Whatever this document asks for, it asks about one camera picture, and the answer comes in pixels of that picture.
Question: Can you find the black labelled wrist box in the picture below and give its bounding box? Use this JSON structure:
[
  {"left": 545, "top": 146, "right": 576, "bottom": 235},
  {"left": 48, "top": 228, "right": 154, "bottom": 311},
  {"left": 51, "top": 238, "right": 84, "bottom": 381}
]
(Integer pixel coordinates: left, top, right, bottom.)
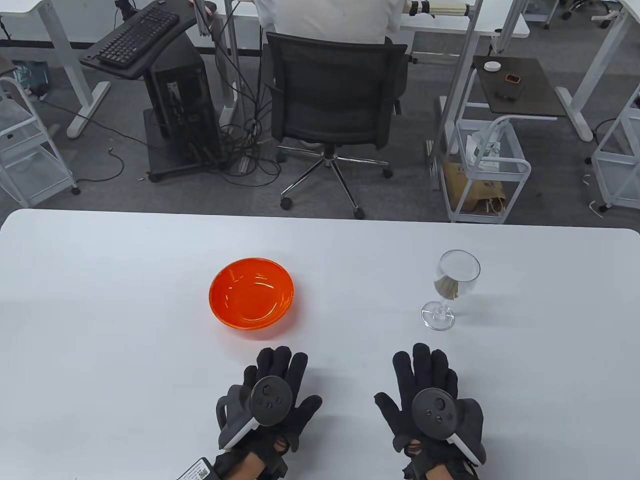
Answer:
[{"left": 176, "top": 457, "right": 217, "bottom": 480}]

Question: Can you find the black and white left controller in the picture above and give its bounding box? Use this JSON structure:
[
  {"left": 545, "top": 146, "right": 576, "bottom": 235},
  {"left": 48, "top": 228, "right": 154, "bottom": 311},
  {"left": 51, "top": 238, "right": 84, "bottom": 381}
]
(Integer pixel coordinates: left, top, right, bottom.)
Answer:
[{"left": 216, "top": 375, "right": 293, "bottom": 449}]

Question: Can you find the black keyboard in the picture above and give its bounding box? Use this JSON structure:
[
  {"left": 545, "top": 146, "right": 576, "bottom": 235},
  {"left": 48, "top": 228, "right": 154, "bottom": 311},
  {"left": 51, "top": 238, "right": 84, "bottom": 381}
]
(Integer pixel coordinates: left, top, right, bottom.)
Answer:
[{"left": 96, "top": 6, "right": 181, "bottom": 70}]

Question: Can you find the black mesh office chair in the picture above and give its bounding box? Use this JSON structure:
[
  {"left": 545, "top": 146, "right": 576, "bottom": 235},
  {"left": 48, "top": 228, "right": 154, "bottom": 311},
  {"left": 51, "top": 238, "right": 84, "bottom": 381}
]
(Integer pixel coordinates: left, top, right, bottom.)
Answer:
[{"left": 260, "top": 31, "right": 413, "bottom": 220}]

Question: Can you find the brown paper bag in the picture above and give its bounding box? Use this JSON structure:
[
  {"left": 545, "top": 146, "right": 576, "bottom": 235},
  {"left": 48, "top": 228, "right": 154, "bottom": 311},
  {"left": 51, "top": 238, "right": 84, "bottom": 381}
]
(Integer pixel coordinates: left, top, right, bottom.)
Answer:
[{"left": 442, "top": 160, "right": 507, "bottom": 216}]

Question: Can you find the orange bowl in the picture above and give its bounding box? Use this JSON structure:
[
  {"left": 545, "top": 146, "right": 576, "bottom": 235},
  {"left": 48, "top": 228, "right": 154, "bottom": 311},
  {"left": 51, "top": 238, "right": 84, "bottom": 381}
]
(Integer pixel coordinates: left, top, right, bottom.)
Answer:
[{"left": 208, "top": 257, "right": 295, "bottom": 331}]

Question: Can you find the pile of raisins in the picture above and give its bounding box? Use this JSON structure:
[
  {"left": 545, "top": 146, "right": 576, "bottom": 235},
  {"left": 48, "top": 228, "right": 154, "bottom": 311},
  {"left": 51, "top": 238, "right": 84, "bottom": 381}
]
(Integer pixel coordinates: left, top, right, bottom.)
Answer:
[{"left": 434, "top": 277, "right": 461, "bottom": 300}]

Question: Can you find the black and white controller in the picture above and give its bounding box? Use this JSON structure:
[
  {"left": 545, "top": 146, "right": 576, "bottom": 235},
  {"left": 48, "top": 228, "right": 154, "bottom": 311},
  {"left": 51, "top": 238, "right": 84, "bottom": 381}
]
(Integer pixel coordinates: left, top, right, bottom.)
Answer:
[
  {"left": 411, "top": 387, "right": 487, "bottom": 466},
  {"left": 216, "top": 375, "right": 293, "bottom": 449}
]

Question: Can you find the person's right hand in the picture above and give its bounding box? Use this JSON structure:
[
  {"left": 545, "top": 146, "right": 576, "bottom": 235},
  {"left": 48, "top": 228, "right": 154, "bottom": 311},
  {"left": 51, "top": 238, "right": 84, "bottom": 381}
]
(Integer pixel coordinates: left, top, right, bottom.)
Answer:
[{"left": 374, "top": 343, "right": 468, "bottom": 466}]

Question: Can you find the bundle of black cables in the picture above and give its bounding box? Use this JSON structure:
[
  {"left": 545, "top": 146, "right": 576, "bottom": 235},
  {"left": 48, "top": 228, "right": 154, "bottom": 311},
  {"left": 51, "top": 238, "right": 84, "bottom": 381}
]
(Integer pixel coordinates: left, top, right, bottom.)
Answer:
[{"left": 215, "top": 0, "right": 283, "bottom": 188}]

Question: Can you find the beige ribbed tube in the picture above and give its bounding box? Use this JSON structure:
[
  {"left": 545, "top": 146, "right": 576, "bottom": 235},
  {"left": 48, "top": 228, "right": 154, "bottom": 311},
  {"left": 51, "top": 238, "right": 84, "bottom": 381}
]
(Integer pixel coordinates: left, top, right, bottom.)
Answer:
[{"left": 430, "top": 2, "right": 471, "bottom": 17}]

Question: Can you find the teal bag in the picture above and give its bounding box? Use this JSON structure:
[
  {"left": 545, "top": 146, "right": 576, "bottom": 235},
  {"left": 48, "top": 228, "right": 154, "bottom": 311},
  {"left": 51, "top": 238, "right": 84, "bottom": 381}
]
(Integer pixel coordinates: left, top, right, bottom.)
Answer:
[{"left": 12, "top": 61, "right": 51, "bottom": 96}]

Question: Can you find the clear wine glass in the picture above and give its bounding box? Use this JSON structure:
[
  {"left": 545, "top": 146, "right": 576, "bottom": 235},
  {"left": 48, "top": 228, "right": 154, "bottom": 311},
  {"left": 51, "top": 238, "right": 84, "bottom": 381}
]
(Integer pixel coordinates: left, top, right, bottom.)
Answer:
[{"left": 420, "top": 249, "right": 481, "bottom": 331}]

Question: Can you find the black and white right controller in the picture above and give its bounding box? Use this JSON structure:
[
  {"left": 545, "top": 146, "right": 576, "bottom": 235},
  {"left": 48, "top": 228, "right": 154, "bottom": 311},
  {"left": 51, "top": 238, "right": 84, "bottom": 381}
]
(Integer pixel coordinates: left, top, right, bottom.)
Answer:
[{"left": 411, "top": 387, "right": 487, "bottom": 466}]

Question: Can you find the person's left forearm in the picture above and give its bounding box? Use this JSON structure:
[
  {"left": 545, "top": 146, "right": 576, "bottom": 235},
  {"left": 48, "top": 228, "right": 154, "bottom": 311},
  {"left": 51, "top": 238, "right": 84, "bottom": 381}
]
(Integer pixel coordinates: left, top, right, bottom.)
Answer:
[{"left": 227, "top": 447, "right": 268, "bottom": 480}]

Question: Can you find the aluminium frame post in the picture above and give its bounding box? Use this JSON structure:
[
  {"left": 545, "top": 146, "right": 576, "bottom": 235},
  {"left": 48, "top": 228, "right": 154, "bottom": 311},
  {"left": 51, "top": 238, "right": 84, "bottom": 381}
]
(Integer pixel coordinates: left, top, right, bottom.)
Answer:
[{"left": 429, "top": 0, "right": 485, "bottom": 191}]

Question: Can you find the white wire cart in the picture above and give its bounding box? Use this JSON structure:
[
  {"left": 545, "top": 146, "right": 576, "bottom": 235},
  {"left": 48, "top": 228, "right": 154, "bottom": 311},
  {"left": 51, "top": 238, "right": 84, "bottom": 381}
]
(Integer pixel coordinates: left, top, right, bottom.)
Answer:
[
  {"left": 585, "top": 85, "right": 640, "bottom": 213},
  {"left": 440, "top": 116, "right": 532, "bottom": 224},
  {"left": 0, "top": 75, "right": 81, "bottom": 208}
]

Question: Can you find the white desk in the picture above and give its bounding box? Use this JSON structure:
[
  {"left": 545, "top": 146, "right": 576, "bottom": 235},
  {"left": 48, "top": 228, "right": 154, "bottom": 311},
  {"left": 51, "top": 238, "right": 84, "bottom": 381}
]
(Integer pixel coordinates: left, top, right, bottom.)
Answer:
[
  {"left": 210, "top": 0, "right": 531, "bottom": 126},
  {"left": 555, "top": 0, "right": 640, "bottom": 142},
  {"left": 0, "top": 0, "right": 112, "bottom": 140}
]

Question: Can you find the person's left hand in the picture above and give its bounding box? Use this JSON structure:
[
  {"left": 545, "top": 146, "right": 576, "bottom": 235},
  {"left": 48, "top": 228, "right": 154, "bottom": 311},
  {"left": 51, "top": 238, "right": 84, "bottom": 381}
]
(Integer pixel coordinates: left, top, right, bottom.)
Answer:
[{"left": 227, "top": 346, "right": 323, "bottom": 463}]

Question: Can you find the black computer tower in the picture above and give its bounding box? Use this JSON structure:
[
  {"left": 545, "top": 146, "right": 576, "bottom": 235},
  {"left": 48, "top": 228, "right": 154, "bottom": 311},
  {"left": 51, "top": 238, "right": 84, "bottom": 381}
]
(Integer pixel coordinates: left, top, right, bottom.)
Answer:
[{"left": 145, "top": 37, "right": 223, "bottom": 163}]

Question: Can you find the black rolling computer stand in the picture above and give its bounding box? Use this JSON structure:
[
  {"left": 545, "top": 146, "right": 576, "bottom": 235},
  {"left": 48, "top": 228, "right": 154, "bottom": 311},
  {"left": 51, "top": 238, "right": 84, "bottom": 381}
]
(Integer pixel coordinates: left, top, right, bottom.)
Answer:
[{"left": 78, "top": 0, "right": 226, "bottom": 183}]

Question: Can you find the white box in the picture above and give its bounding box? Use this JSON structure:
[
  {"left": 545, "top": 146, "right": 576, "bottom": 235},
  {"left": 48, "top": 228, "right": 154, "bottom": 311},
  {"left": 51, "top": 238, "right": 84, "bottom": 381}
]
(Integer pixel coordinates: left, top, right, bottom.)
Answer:
[{"left": 465, "top": 131, "right": 502, "bottom": 168}]

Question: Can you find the dark brown side table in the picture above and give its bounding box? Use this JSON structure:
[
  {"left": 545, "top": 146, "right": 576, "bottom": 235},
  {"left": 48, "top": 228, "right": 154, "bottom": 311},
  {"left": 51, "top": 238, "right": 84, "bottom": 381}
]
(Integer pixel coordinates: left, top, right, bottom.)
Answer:
[{"left": 457, "top": 56, "right": 568, "bottom": 121}]

